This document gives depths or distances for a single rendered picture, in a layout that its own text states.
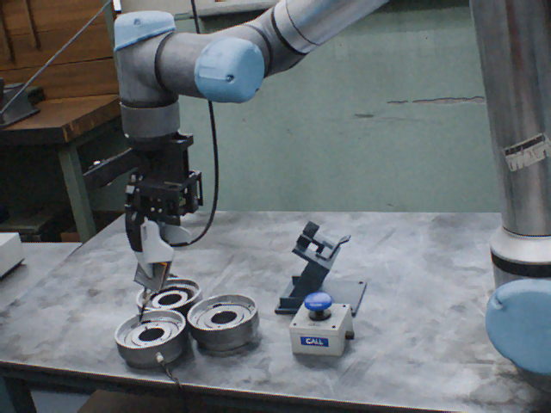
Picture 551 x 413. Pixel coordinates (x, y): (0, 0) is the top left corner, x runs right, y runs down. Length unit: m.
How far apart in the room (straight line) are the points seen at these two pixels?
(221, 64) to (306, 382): 0.42
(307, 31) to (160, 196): 0.28
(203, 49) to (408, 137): 1.81
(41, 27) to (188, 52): 2.16
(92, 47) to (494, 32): 2.32
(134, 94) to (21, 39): 2.17
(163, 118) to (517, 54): 0.45
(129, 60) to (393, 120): 1.77
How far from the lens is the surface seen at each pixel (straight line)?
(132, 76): 0.88
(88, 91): 2.89
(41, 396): 2.17
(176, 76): 0.83
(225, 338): 1.01
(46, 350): 1.15
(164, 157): 0.91
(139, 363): 1.03
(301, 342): 0.98
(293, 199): 2.77
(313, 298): 0.97
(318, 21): 0.86
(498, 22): 0.63
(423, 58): 2.49
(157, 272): 1.01
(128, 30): 0.87
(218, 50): 0.80
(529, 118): 0.64
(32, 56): 3.02
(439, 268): 1.18
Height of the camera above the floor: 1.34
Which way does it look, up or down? 21 degrees down
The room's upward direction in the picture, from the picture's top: 8 degrees counter-clockwise
